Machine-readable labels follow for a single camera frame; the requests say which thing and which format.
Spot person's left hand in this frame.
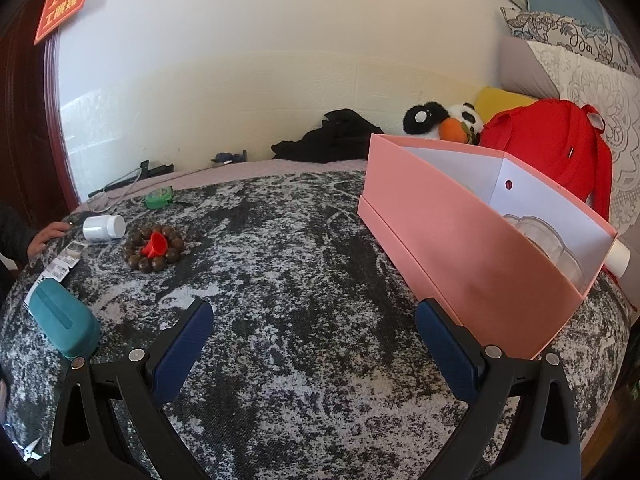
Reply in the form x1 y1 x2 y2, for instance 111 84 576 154
27 221 72 261

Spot blister pill cards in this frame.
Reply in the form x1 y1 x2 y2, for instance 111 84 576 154
37 241 87 282

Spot floral patterned pillow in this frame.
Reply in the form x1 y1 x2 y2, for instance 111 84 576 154
504 7 637 71

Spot brown bead bracelet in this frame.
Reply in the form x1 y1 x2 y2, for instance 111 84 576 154
121 223 186 274

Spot black cable tool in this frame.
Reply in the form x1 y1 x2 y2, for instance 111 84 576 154
88 160 175 199

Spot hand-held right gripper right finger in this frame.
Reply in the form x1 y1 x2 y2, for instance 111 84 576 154
415 299 583 480

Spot yellow pillow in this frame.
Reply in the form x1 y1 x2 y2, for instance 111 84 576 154
473 87 537 122

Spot white lace cushion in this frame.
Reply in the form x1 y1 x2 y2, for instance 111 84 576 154
525 41 640 233

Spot black clothing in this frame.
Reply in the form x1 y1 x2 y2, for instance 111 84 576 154
271 109 386 164

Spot white pill bottle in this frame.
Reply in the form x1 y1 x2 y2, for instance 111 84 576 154
82 214 127 244

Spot pink cardboard box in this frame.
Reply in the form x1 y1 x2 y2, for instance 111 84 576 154
356 133 618 361

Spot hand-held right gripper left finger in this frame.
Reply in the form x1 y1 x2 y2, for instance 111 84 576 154
50 297 215 480

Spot dark wooden door frame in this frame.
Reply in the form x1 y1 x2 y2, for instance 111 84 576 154
0 5 81 231

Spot grey cushion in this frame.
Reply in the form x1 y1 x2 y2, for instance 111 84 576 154
500 35 562 102

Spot white cylindrical bottle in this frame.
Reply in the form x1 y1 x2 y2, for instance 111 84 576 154
604 239 632 279

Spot person's left forearm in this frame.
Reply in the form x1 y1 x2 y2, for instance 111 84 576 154
0 201 40 288

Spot clear plastic container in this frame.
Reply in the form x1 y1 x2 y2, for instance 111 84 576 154
502 214 587 282

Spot red bag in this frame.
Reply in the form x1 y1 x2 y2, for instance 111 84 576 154
479 99 614 223

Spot red wall poster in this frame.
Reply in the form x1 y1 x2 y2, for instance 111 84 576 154
34 0 99 46

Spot white cable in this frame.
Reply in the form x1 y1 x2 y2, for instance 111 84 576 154
89 169 153 215

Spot small scissors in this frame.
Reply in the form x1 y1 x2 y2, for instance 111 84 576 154
19 436 44 462

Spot green tape measure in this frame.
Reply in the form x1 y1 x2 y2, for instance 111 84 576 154
144 187 174 210

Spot panda plush toy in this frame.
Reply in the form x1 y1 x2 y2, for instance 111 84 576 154
403 101 486 146

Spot teal case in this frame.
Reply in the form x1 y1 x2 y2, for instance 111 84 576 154
30 279 102 361

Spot red plastic funnel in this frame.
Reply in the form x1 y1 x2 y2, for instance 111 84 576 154
140 232 169 257

